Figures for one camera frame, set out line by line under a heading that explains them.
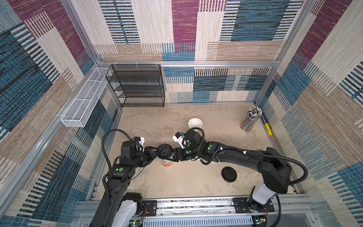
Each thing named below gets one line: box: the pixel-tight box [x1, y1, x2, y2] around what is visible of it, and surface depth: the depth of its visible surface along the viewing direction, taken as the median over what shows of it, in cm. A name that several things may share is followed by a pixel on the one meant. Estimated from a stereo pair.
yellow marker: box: [264, 122, 273, 136], surface depth 109 cm
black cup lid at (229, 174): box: [221, 166, 238, 183], surface depth 85 cm
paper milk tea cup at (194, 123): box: [188, 117, 203, 129], surface depth 91 cm
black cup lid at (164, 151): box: [156, 143, 173, 160], surface depth 76 cm
